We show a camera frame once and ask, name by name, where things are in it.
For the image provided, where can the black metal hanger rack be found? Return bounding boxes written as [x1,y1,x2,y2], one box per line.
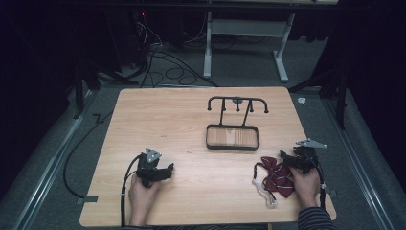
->
[205,96,270,151]

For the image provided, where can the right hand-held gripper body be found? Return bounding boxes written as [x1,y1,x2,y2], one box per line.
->
[285,137,328,175]

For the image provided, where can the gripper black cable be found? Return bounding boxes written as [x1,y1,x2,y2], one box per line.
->
[120,154,142,228]
[305,153,327,211]

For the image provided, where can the black tripod stand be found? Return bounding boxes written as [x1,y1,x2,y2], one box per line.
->
[72,60,139,120]
[288,68,349,130]

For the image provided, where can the bundle of floor cables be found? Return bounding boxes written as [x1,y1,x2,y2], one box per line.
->
[130,12,219,88]

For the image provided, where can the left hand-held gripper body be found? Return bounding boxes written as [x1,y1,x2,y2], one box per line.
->
[136,147,169,189]

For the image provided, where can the black floor cable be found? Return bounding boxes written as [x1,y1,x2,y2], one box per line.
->
[62,109,114,199]

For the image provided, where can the grey tape strip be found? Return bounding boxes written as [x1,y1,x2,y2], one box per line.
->
[76,195,100,205]

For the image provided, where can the person's right hand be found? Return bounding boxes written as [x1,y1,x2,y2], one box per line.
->
[289,166,321,209]

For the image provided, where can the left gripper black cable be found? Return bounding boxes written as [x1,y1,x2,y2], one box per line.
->
[120,154,142,228]

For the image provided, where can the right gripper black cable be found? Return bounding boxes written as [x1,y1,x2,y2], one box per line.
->
[305,153,327,211]

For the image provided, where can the white metal desk frame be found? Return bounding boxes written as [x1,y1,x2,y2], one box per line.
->
[203,11,296,83]

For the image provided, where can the person's left hand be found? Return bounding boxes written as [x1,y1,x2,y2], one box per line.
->
[127,174,162,217]

